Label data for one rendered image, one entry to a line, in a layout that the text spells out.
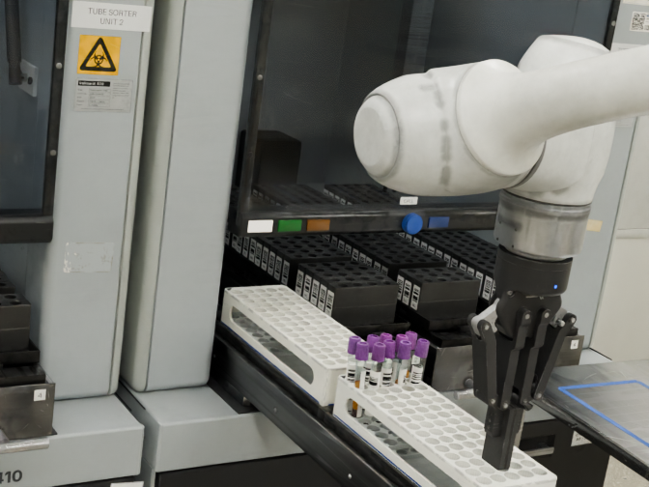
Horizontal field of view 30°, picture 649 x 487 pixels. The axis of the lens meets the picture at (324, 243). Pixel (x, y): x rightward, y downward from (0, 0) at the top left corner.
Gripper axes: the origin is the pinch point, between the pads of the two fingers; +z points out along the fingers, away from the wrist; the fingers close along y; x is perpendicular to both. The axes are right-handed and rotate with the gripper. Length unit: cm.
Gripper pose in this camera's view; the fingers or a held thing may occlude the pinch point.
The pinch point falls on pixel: (500, 433)
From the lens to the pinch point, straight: 129.9
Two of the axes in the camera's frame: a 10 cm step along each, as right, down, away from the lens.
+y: -8.6, 0.3, -5.2
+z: -1.3, 9.5, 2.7
